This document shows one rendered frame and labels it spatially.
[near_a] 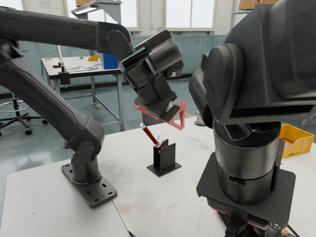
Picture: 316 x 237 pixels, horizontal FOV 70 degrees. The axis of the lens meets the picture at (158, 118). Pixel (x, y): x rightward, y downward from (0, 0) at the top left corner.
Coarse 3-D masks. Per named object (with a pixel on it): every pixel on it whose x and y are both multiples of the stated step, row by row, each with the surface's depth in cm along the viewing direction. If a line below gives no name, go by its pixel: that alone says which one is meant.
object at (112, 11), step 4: (100, 4) 198; (104, 4) 200; (108, 4) 201; (112, 4) 203; (116, 4) 204; (104, 8) 201; (108, 8) 202; (112, 8) 204; (116, 8) 206; (108, 12) 203; (112, 12) 205; (116, 12) 207; (76, 16) 310; (80, 16) 313; (84, 16) 315; (112, 16) 206; (116, 16) 208; (116, 20) 209; (92, 52) 335; (84, 56) 332; (124, 60) 225; (120, 64) 224; (124, 76) 233; (124, 80) 234
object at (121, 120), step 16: (96, 0) 194; (112, 0) 200; (48, 64) 255; (80, 64) 255; (96, 64) 255; (48, 80) 316; (80, 96) 345; (96, 96) 341; (112, 112) 275; (64, 144) 226
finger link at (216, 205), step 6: (210, 204) 28; (216, 204) 27; (222, 204) 26; (222, 210) 27; (228, 210) 27; (234, 210) 26; (240, 216) 26; (246, 216) 25; (252, 216) 26; (252, 222) 26; (258, 222) 25; (264, 222) 25; (264, 228) 26
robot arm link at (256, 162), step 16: (224, 128) 20; (240, 128) 19; (256, 128) 18; (272, 128) 18; (224, 144) 19; (240, 144) 19; (256, 144) 18; (272, 144) 18; (224, 160) 21; (240, 160) 19; (256, 160) 19; (272, 160) 20; (240, 176) 21; (256, 176) 21
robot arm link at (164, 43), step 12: (108, 36) 42; (120, 36) 43; (156, 36) 45; (168, 36) 45; (120, 48) 43; (132, 48) 47; (156, 48) 46; (168, 48) 45; (120, 60) 44; (156, 60) 46; (168, 60) 46
